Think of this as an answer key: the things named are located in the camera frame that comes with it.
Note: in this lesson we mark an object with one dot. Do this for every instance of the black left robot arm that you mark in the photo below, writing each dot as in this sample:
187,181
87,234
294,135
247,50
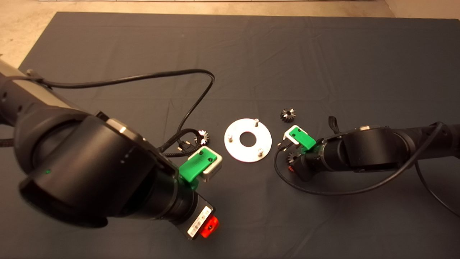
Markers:
90,162

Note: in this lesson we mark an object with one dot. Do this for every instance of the right wrist green camera mount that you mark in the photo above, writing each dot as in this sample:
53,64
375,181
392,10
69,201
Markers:
303,138

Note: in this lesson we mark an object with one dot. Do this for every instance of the dark grey table cloth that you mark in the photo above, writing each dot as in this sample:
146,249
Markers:
251,54

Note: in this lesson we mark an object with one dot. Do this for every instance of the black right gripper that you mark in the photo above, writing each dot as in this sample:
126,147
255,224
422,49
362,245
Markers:
311,163

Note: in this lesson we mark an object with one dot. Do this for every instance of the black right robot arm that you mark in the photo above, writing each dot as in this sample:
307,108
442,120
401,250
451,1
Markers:
366,151

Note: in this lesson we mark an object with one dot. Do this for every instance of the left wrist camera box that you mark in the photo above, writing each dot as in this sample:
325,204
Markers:
214,169

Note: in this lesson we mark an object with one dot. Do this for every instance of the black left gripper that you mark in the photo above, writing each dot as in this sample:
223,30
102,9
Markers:
192,216

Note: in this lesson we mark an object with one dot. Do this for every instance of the round metal carrier plate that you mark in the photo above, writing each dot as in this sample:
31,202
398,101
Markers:
237,147

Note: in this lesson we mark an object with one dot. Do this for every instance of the left wrist green camera mount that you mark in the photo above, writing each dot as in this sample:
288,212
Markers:
194,167

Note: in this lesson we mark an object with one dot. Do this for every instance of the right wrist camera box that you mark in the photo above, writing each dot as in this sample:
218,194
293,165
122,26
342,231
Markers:
288,136

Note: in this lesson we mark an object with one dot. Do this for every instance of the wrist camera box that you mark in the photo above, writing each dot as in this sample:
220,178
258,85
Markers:
214,169
288,136

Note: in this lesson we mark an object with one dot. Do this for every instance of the wrist green camera mount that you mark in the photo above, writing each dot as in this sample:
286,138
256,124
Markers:
303,138
194,167

